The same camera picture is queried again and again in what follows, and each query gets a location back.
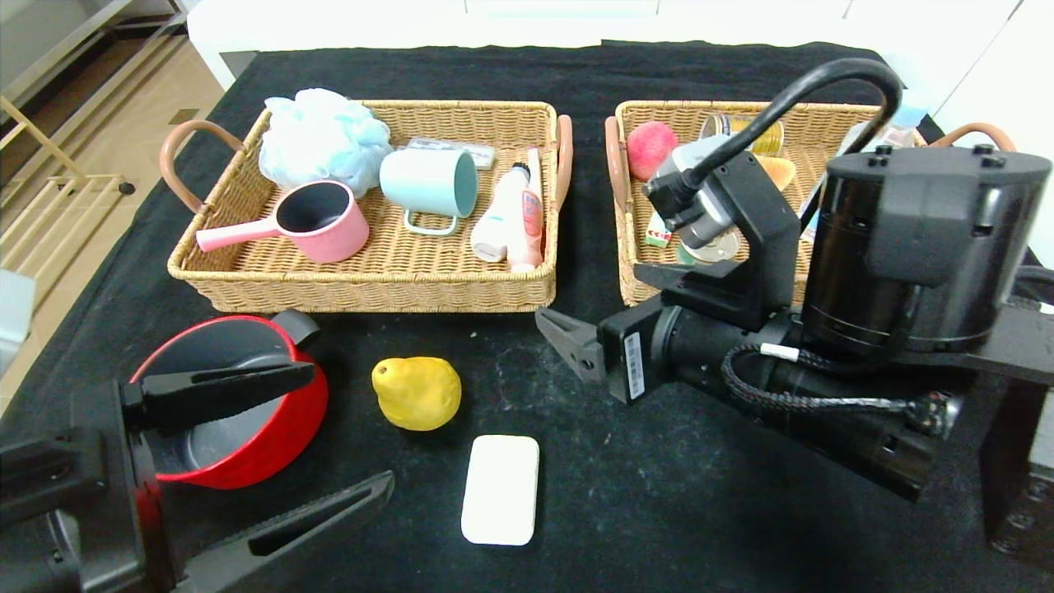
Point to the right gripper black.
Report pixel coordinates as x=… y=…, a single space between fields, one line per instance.
x=629 y=356

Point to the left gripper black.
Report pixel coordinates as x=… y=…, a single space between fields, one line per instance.
x=123 y=486

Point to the pink lotion tube white cap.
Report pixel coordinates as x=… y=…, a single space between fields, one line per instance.
x=527 y=231

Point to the green chewing gum pack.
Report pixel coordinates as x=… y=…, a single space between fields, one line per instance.
x=656 y=235

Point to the white bottle with black tip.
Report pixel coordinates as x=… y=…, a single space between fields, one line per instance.
x=494 y=222

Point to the small tin can green label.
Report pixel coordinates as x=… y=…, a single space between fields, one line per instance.
x=716 y=251

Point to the golden striped bread roll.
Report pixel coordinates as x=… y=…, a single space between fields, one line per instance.
x=782 y=171

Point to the yellow drink can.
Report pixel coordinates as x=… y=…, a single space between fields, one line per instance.
x=770 y=138

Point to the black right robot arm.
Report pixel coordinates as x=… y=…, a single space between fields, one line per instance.
x=930 y=247

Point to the yellow pear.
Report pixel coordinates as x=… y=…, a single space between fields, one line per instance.
x=420 y=395

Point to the white soap bar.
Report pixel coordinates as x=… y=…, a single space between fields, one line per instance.
x=501 y=490

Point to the thin pink and white stick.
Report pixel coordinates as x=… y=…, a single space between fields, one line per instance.
x=535 y=169

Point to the black table cloth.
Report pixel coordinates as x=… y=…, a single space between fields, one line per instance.
x=659 y=527

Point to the pink peach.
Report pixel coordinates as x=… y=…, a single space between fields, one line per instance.
x=646 y=140

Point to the pink plastic water scoop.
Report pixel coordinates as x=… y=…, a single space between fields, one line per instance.
x=338 y=237

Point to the clear plastic flat case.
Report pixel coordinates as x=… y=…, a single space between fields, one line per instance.
x=461 y=151

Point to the light blue mesh bath pouf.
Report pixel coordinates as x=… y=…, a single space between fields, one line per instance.
x=321 y=138

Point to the clear water bottle blue cap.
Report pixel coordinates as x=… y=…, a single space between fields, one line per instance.
x=860 y=138

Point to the white cabinet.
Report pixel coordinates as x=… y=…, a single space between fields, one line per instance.
x=370 y=25

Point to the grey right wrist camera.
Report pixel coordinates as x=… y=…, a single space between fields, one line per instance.
x=700 y=210

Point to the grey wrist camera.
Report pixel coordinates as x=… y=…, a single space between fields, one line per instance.
x=15 y=321
x=700 y=210

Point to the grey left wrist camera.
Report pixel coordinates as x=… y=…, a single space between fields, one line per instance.
x=15 y=321

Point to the grey metal shelf frame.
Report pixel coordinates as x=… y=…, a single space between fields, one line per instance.
x=41 y=33

